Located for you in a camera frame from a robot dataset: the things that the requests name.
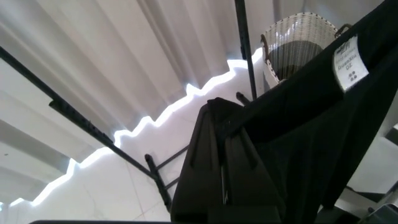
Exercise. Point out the black clothes rack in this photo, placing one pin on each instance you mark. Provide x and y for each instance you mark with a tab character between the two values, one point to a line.
245	46

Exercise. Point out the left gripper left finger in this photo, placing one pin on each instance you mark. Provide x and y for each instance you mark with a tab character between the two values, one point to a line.
202	174

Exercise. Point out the white curtain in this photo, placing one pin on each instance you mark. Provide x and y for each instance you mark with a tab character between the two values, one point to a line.
124	56

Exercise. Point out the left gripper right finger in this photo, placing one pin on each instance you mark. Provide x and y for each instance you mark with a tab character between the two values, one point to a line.
248	186

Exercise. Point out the black T-shirt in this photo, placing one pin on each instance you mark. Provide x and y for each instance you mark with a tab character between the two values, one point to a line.
311	130

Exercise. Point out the white laundry basket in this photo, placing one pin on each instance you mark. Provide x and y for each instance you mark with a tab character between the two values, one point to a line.
298	34

